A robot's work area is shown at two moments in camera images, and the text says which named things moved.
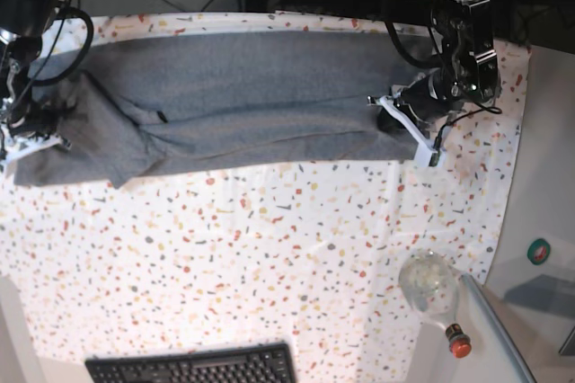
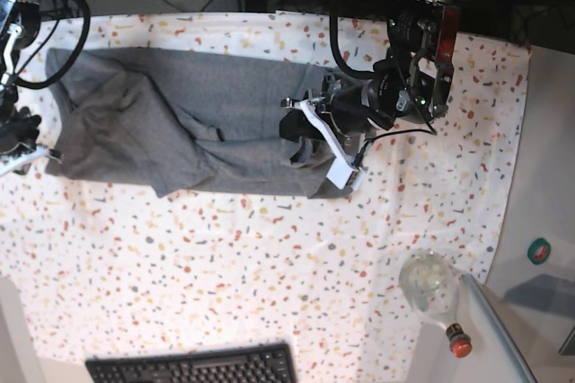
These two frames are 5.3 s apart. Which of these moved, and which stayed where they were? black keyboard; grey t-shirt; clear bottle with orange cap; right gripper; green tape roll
Moved: grey t-shirt; right gripper
Stayed: black keyboard; green tape roll; clear bottle with orange cap
